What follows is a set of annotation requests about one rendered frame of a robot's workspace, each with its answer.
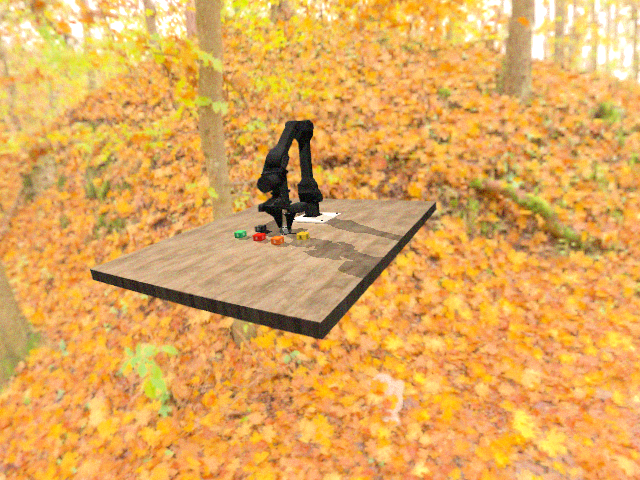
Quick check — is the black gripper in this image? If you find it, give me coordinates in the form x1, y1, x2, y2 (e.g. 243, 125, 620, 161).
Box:
257, 187, 308, 230

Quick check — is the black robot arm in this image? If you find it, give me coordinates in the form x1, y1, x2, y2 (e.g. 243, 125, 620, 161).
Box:
257, 120, 323, 218

